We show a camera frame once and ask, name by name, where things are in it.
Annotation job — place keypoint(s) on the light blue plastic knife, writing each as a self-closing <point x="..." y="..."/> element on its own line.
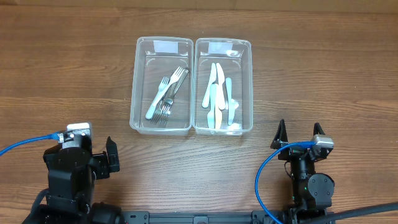
<point x="212" y="79"/>

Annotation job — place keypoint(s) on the white plastic fork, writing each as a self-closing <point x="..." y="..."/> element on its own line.
<point x="173" y="79"/>
<point x="161" y="87"/>

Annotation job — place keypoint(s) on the yellow plastic knife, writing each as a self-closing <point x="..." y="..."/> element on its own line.
<point x="218" y="113"/>

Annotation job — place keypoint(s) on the left clear plastic container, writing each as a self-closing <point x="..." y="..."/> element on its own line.
<point x="158" y="57"/>

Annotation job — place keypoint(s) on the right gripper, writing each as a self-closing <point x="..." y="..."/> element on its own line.
<point x="297" y="154"/>

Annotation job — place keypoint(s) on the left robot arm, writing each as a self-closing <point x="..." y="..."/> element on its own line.
<point x="69" y="201"/>

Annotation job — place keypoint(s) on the clear plastic container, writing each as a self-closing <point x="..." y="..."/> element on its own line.
<point x="235" y="57"/>
<point x="158" y="57"/>

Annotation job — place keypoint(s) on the black-handled metal fork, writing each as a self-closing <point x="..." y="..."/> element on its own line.
<point x="155" y="117"/>

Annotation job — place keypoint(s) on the pale blue plastic knife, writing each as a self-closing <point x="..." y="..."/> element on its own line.
<point x="231" y="108"/>

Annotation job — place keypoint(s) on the teal plastic knife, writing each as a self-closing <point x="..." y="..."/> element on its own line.
<point x="211" y="113"/>

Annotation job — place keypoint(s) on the right clear plastic container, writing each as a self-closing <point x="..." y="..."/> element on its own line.
<point x="235" y="57"/>

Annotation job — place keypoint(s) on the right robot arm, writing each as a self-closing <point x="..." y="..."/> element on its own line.
<point x="311" y="191"/>

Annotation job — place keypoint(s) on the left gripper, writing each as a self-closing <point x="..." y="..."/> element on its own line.
<point x="104" y="160"/>

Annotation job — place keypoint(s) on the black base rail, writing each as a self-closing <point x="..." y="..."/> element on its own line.
<point x="145" y="217"/>

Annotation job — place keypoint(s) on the silver metal fork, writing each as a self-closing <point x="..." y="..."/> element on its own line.
<point x="176" y="86"/>

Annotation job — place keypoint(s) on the white plastic knife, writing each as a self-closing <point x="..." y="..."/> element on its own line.
<point x="221" y="80"/>

